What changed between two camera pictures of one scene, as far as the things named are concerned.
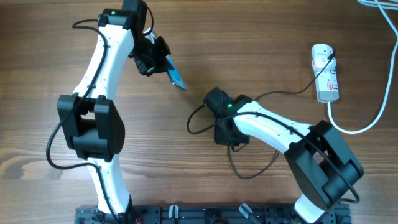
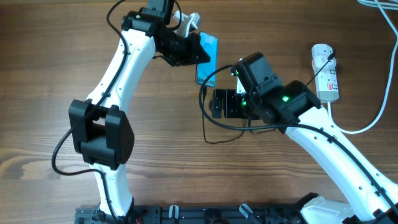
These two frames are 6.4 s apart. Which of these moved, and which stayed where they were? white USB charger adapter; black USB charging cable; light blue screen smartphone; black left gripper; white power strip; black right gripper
Moved: light blue screen smartphone; black USB charging cable; black left gripper; black right gripper
Stayed: white USB charger adapter; white power strip
